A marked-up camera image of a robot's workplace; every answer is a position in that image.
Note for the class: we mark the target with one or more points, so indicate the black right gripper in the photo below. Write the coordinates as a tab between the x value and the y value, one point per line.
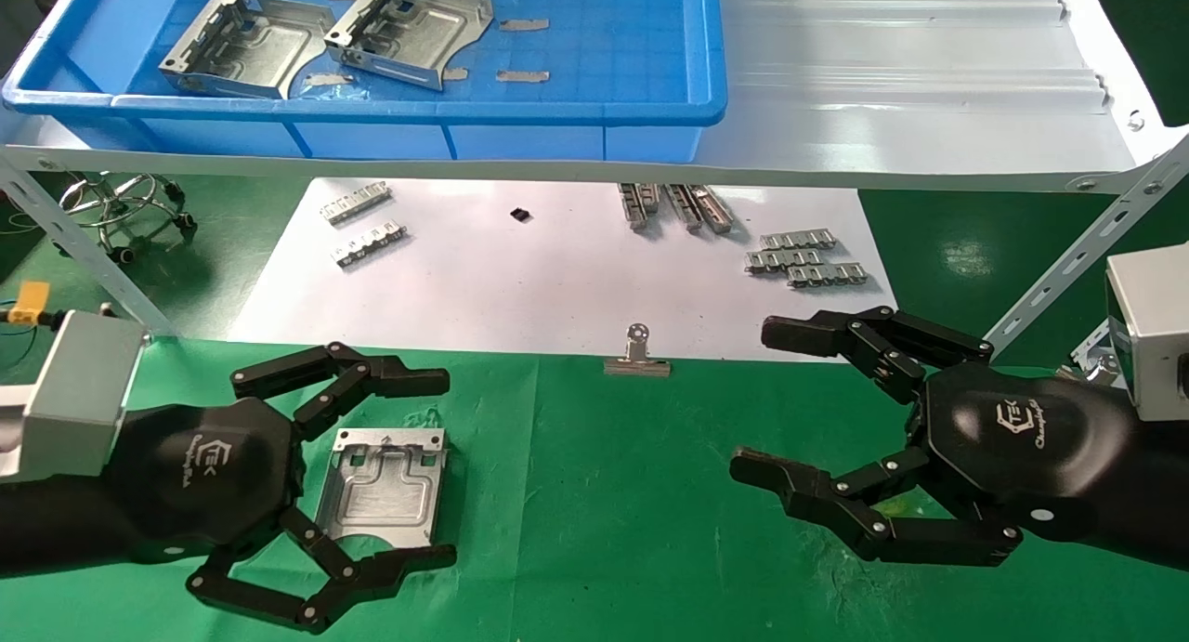
1022	438

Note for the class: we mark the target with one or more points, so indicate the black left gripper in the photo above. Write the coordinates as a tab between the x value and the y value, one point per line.
214	479

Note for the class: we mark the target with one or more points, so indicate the stamped sheet metal bracket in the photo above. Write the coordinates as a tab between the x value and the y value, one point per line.
381	484
418	29
251	52

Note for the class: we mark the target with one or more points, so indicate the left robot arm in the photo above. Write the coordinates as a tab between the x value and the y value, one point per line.
56	530

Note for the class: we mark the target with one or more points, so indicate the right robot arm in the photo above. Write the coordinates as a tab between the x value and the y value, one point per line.
1161	493

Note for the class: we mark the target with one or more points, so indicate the green table cloth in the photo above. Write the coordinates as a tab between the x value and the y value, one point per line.
604	530

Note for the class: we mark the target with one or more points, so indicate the small black plastic part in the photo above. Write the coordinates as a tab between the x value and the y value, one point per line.
520	215

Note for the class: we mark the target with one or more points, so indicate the office chair base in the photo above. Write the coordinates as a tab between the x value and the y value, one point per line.
116	216

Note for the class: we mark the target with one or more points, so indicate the grey metal shelf rack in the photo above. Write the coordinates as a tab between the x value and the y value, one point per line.
882	66

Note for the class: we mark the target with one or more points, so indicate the grey tape strip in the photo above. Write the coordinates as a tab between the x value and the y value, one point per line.
525	24
522	76
328	79
455	73

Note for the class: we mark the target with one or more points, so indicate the blue plastic bin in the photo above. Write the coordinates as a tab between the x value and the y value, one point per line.
604	57

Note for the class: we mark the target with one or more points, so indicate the notched metal rail part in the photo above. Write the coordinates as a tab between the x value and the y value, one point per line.
633	205
799	241
827	275
372	242
715	211
355	203
685	208
653	196
783	261

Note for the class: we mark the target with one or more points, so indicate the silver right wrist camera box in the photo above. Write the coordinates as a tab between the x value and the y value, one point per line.
1152	335

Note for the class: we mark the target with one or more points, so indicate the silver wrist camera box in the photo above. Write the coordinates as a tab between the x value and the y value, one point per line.
74	391
1152	335

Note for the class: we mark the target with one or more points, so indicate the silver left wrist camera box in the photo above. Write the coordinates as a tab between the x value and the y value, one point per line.
74	391

